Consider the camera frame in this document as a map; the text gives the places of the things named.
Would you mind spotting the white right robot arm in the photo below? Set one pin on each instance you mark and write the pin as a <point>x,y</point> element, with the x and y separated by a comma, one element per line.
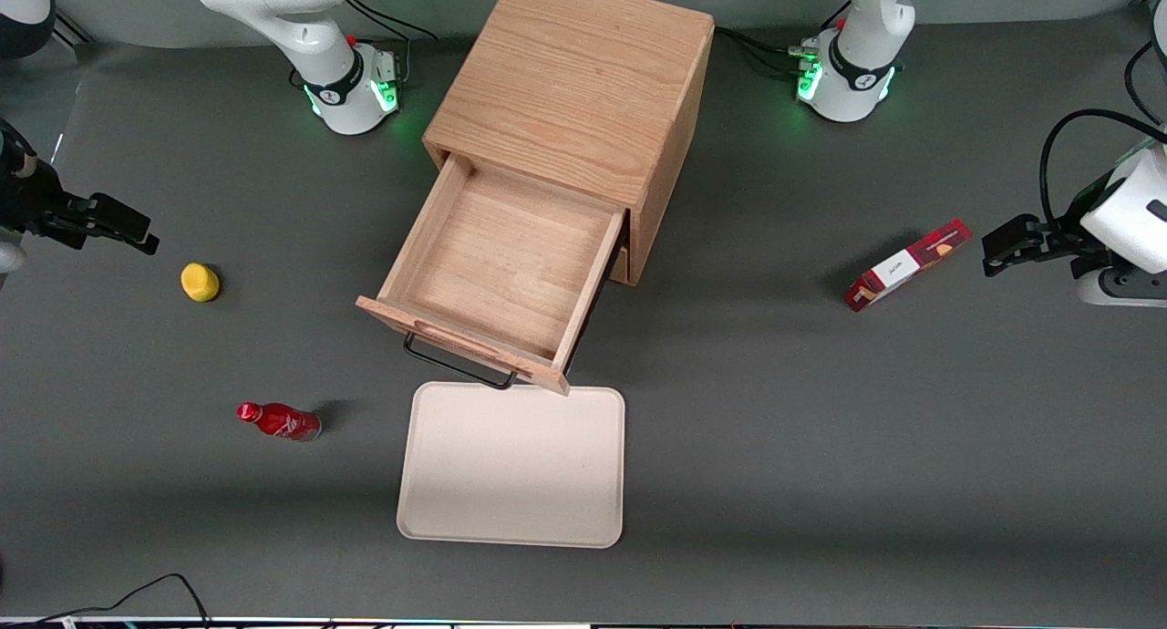
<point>319,55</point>

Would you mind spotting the red tartan cookie box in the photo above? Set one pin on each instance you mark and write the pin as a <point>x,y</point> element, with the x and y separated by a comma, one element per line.
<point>903,266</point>

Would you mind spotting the red soda bottle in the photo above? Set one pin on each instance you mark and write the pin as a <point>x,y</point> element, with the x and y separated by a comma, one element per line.
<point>283,421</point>

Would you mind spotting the wooden drawer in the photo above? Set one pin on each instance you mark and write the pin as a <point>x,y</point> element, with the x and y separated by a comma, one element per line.
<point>501,255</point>

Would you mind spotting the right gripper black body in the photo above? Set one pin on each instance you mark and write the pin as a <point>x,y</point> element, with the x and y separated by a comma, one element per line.
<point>35,208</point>

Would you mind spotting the cream plastic tray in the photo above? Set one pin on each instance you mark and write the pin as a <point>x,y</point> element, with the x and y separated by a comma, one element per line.
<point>511,469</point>

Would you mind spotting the yellow lemon toy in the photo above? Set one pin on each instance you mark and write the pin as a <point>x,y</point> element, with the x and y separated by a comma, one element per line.
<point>200,283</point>

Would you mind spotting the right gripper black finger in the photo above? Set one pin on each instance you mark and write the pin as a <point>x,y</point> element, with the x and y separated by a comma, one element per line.
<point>114,214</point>
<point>146,244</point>

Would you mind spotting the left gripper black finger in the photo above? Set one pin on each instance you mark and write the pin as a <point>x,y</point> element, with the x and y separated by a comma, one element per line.
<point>1026,232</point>
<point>1012,254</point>

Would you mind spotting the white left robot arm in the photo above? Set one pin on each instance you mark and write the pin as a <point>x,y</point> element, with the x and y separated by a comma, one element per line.
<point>857,73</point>

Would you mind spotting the wooden drawer cabinet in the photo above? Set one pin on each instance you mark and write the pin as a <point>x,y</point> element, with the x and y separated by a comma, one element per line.
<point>565,82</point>

